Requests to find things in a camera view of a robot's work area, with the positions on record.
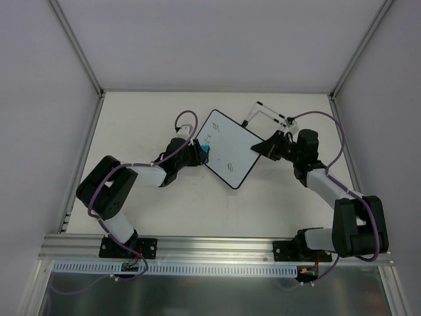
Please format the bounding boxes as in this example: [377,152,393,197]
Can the blue whiteboard eraser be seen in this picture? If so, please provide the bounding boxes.
[201,145,210,153]

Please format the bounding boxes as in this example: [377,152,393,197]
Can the small white whiteboard black frame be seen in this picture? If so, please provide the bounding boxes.
[196,109,263,190]

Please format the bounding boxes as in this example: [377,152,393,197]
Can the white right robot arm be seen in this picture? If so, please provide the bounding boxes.
[251,129,389,262]

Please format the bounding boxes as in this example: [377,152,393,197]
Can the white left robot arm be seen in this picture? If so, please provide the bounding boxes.
[76,138,210,259]

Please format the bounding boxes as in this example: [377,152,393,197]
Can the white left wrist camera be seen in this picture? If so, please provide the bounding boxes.
[175,124,194,142]

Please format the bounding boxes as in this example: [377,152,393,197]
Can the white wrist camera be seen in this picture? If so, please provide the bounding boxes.
[175,124,194,142]
[284,117,299,134]

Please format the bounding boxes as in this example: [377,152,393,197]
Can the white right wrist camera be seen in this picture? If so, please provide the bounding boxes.
[284,117,299,134]

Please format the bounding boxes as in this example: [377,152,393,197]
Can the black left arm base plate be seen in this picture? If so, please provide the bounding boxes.
[98,237,158,259]

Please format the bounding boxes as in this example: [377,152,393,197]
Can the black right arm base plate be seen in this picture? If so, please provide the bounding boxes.
[272,240,332,263]

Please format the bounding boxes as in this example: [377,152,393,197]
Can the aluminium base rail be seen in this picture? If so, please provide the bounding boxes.
[38,232,394,264]

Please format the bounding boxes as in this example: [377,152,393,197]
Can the white slotted cable duct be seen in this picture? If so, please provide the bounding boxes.
[52,260,299,278]

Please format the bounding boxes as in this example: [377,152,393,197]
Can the right aluminium frame post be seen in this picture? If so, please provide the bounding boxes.
[330,0,395,101]

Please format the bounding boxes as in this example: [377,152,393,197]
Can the aluminium frame post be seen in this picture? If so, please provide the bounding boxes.
[47,0,105,98]
[330,0,395,101]

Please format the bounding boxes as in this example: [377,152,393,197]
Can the left aluminium frame post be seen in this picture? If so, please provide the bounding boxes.
[47,0,105,98]

